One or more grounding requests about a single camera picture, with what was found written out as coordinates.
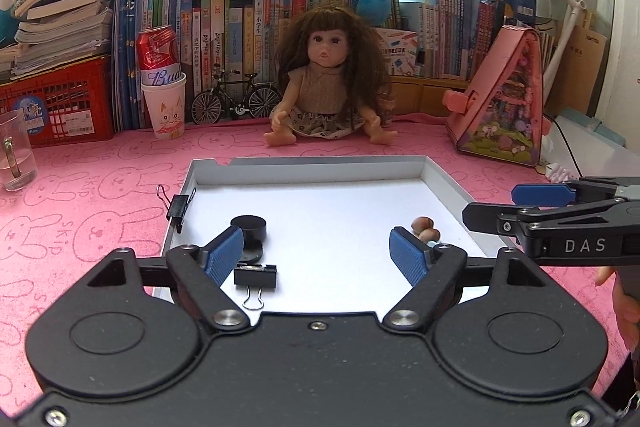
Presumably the pink triangular toy case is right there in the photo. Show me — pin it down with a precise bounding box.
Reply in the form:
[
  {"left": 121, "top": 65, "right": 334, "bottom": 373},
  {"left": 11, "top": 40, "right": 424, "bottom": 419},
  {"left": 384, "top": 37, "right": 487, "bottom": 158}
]
[{"left": 444, "top": 25, "right": 546, "bottom": 168}]

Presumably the white cardboard box tray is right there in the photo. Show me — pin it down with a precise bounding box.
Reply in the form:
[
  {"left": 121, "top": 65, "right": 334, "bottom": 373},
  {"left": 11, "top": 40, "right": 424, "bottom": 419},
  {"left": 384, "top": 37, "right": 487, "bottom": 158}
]
[{"left": 152, "top": 154, "right": 501, "bottom": 323}]

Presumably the black toy bicycle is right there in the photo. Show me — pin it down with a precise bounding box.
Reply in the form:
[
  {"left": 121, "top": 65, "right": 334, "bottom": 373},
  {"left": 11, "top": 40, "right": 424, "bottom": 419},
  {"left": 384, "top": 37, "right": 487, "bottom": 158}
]
[{"left": 191, "top": 69, "right": 283, "bottom": 125}]

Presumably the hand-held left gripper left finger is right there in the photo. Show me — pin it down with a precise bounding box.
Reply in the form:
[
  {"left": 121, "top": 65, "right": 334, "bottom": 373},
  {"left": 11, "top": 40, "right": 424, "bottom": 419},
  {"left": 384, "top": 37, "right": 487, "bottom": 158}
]
[{"left": 87, "top": 227, "right": 251, "bottom": 333}]

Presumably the pale blue white container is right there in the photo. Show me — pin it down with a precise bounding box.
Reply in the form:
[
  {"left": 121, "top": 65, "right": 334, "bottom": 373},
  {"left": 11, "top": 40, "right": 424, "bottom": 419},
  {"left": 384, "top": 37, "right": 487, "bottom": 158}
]
[{"left": 545, "top": 107, "right": 640, "bottom": 180}]

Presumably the red drink can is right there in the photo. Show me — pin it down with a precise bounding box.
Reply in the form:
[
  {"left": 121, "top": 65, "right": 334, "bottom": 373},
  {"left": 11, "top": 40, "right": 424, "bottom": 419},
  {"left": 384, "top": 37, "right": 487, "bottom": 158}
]
[{"left": 136, "top": 25, "right": 182, "bottom": 88}]

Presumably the row of upright books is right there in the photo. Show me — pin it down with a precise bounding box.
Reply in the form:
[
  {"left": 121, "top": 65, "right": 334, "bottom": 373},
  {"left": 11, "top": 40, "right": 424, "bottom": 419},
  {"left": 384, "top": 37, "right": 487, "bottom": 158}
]
[{"left": 112, "top": 0, "right": 506, "bottom": 132}]

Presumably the printed white carton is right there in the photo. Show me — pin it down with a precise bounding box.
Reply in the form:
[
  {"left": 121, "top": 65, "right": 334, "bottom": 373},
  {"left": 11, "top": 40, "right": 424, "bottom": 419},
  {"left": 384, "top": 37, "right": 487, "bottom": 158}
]
[{"left": 372, "top": 27, "right": 420, "bottom": 78}]

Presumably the large red plastic basket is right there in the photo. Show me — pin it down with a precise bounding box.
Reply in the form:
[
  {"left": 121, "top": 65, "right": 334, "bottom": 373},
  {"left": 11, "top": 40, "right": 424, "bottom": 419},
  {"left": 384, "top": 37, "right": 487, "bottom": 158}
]
[{"left": 0, "top": 54, "right": 116, "bottom": 148}]

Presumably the large black binder clip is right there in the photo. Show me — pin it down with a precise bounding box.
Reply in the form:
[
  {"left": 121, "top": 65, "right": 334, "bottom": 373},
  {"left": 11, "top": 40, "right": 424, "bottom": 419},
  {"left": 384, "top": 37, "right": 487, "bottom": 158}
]
[{"left": 233, "top": 263, "right": 277, "bottom": 310}]

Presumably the small black binder clip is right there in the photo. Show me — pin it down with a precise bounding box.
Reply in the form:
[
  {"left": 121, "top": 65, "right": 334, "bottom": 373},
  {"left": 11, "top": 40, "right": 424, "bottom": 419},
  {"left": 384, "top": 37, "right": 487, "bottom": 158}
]
[{"left": 156, "top": 184, "right": 197, "bottom": 234}]

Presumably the clear glass mug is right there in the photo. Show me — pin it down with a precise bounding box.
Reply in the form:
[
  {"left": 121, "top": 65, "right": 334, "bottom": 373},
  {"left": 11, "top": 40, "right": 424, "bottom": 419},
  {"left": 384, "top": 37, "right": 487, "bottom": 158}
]
[{"left": 0, "top": 109, "right": 40, "bottom": 192}]

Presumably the white pipe stand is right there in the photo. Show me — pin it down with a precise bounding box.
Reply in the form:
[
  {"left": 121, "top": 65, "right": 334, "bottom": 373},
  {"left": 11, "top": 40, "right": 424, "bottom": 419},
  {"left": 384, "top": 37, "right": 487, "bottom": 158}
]
[{"left": 542, "top": 0, "right": 586, "bottom": 108}]

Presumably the stack of flat books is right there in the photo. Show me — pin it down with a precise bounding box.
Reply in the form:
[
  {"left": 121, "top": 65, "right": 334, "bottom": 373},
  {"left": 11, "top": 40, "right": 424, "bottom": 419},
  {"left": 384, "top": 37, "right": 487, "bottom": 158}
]
[{"left": 10, "top": 0, "right": 156, "bottom": 78}]

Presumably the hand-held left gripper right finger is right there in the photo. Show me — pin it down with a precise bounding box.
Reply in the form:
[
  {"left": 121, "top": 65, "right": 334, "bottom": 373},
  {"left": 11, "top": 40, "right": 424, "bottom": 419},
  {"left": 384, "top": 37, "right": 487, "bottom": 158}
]
[{"left": 382, "top": 227, "right": 546, "bottom": 333}]

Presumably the brown cardboard box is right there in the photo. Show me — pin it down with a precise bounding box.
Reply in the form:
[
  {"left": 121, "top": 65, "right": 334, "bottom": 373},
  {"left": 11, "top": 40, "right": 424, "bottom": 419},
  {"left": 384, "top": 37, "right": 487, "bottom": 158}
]
[{"left": 542, "top": 9, "right": 608, "bottom": 118}]

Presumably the pink rabbit-print mat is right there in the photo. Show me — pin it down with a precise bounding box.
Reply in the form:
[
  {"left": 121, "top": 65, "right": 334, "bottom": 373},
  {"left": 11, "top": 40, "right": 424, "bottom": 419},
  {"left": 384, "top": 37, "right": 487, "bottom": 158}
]
[{"left": 0, "top": 114, "right": 640, "bottom": 403}]

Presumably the hollow black round lid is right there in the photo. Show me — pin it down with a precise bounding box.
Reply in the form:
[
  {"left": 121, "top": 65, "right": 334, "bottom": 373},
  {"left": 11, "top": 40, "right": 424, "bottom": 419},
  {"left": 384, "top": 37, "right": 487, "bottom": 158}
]
[{"left": 242, "top": 239, "right": 265, "bottom": 264}]

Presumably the white paper cup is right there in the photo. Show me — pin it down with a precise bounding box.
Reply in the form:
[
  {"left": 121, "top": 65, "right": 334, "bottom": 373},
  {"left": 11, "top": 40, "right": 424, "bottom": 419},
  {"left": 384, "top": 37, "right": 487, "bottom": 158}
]
[{"left": 141, "top": 72, "right": 187, "bottom": 140}]

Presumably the brown-haired doll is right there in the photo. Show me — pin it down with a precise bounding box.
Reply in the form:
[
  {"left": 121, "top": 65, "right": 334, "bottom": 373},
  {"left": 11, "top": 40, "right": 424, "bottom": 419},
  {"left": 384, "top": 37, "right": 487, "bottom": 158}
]
[{"left": 263, "top": 5, "right": 398, "bottom": 148}]

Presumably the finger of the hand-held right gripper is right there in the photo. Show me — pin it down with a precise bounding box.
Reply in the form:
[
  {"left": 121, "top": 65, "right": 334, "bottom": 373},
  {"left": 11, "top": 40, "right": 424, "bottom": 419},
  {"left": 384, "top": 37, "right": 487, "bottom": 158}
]
[
  {"left": 462, "top": 197, "right": 626, "bottom": 238},
  {"left": 511, "top": 177, "right": 640, "bottom": 208}
]

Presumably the black round cap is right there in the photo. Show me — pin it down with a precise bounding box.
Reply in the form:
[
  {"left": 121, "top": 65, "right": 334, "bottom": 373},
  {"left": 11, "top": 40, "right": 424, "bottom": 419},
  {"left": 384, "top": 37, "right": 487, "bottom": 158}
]
[{"left": 230, "top": 215, "right": 267, "bottom": 242}]

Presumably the wooden drawer box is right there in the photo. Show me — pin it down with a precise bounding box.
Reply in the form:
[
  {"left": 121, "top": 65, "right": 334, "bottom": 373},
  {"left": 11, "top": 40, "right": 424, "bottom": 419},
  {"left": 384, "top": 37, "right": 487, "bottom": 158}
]
[{"left": 387, "top": 74, "right": 471, "bottom": 118}]

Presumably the person's right hand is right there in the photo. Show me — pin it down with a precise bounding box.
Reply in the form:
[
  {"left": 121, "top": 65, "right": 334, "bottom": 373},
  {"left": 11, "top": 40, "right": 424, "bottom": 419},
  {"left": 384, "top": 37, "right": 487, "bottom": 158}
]
[{"left": 595, "top": 264, "right": 640, "bottom": 353}]

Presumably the blue and white plush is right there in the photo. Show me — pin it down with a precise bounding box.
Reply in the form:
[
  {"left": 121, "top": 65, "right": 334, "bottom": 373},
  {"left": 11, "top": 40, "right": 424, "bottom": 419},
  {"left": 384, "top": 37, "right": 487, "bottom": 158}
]
[{"left": 0, "top": 0, "right": 26, "bottom": 48}]

